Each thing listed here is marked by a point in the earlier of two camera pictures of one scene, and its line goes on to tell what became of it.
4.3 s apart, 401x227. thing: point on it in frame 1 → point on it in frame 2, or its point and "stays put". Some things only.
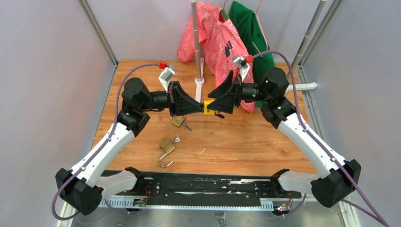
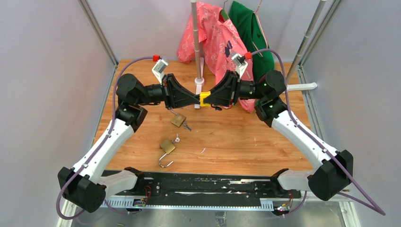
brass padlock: [178, 121] stays put
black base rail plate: [200, 190] stays put
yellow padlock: [206, 110] → [202, 95]
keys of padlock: [186, 126] stays put
